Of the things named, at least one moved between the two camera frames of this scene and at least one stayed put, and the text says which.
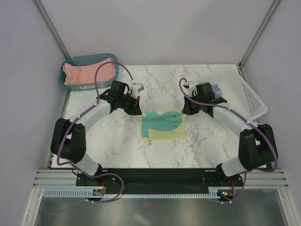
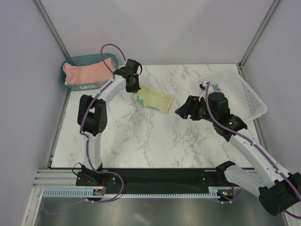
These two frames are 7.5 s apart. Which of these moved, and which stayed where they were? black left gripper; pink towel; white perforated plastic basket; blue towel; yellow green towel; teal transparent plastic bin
Moved: black left gripper; yellow green towel
Stayed: blue towel; pink towel; teal transparent plastic bin; white perforated plastic basket
